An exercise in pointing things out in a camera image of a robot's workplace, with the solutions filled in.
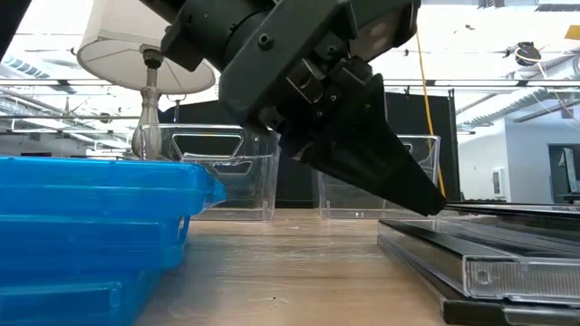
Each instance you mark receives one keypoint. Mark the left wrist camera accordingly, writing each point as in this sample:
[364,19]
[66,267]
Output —
[385,27]

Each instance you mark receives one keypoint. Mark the white shade table lamp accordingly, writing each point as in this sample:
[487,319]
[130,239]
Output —
[113,54]

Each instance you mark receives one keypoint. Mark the clear plastic bin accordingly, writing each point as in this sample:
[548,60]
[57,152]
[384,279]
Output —
[254,190]
[344,199]

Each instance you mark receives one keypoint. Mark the black round ceiling fixture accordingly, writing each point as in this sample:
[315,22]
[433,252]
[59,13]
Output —
[528,54]

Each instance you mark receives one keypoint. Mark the white wall box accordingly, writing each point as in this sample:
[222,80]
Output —
[498,183]

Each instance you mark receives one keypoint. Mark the clear black jewel case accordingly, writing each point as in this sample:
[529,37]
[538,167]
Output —
[476,312]
[544,228]
[521,278]

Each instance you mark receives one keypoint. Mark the yellow ceiling sign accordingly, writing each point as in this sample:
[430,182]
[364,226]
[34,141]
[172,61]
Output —
[573,32]

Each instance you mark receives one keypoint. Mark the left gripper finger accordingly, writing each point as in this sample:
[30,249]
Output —
[389,149]
[362,176]

